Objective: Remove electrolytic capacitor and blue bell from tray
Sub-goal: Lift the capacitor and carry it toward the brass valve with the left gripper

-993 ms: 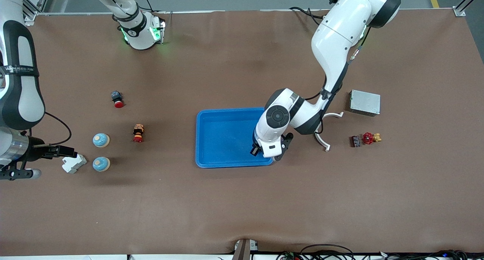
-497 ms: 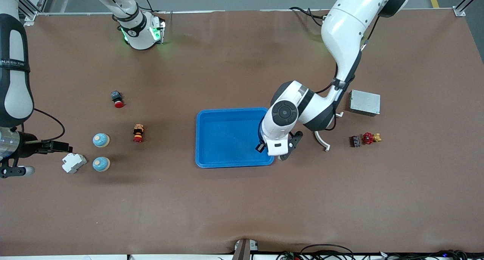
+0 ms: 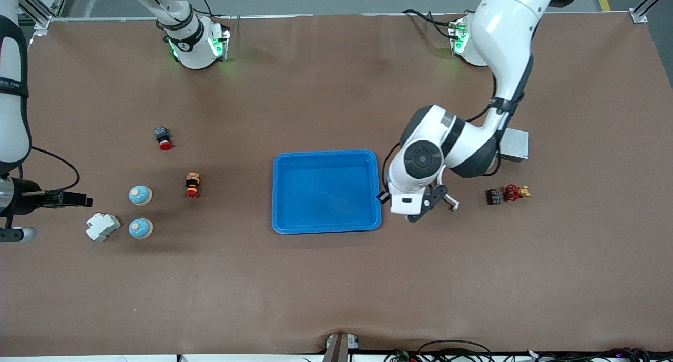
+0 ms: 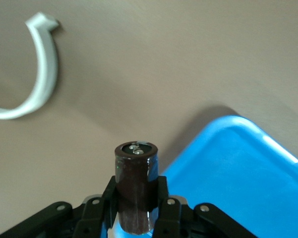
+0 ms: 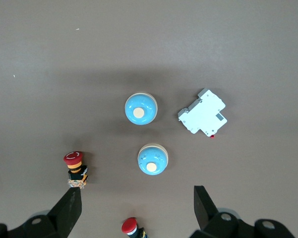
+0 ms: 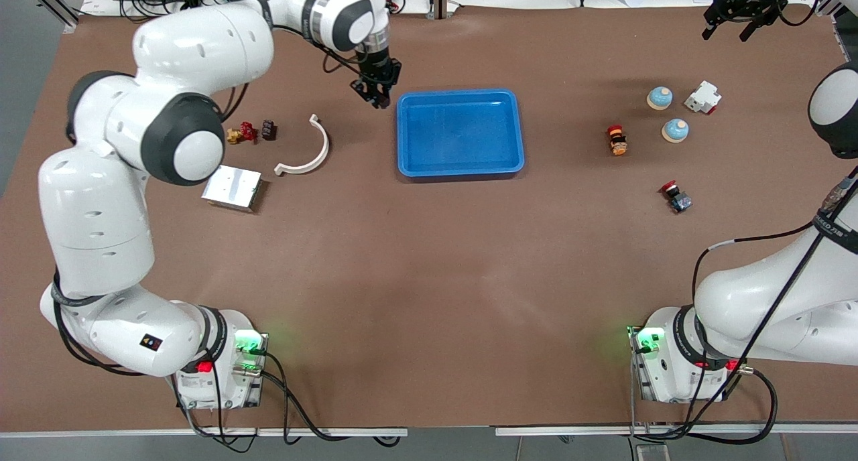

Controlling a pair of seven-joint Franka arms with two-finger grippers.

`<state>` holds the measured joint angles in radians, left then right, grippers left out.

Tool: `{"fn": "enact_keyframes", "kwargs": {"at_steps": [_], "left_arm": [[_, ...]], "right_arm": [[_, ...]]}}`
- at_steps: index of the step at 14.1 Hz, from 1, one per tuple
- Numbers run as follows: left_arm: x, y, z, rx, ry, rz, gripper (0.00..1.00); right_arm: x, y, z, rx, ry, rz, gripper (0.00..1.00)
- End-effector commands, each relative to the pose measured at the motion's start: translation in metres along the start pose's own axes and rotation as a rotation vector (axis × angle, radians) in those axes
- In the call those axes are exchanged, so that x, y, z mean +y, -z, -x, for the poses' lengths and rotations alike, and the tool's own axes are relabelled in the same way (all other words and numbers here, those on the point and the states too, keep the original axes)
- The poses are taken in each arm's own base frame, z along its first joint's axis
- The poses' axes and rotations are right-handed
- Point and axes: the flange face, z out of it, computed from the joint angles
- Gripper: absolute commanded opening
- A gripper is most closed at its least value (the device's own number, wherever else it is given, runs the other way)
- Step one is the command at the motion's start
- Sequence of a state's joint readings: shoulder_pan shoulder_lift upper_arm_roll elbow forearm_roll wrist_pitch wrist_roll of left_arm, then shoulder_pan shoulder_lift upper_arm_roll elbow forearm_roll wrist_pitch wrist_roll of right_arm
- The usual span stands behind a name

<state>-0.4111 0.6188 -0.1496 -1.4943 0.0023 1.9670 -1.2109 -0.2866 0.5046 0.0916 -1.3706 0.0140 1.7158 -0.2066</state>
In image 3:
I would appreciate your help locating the white curved plastic clamp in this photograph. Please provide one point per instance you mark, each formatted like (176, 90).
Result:
(453, 203)

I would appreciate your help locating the red handwheel brass valve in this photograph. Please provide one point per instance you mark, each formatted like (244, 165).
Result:
(511, 193)

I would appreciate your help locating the brown table mat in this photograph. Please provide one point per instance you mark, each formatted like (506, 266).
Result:
(336, 288)

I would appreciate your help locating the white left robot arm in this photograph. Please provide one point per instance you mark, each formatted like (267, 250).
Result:
(505, 30)

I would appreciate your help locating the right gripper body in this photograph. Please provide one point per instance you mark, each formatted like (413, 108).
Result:
(27, 202)

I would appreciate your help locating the light blue round bell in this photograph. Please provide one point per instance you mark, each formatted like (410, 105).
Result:
(141, 228)
(140, 195)

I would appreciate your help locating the grey mounting bracket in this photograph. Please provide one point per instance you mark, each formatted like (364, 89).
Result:
(337, 349)

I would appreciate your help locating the red yellow emergency stop button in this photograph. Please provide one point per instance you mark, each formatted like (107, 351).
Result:
(192, 186)

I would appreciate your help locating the white circuit breaker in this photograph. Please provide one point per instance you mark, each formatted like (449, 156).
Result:
(102, 227)

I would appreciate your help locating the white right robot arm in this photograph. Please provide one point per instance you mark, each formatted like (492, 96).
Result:
(13, 114)

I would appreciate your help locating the red push button black base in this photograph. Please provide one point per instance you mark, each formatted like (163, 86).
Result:
(164, 140)

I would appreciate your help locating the grey metal box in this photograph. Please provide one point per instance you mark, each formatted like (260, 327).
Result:
(518, 146)

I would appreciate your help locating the blue plastic tray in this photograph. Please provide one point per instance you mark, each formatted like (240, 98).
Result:
(326, 193)

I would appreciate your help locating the dark cylindrical capacitor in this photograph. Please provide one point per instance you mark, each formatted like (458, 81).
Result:
(493, 197)

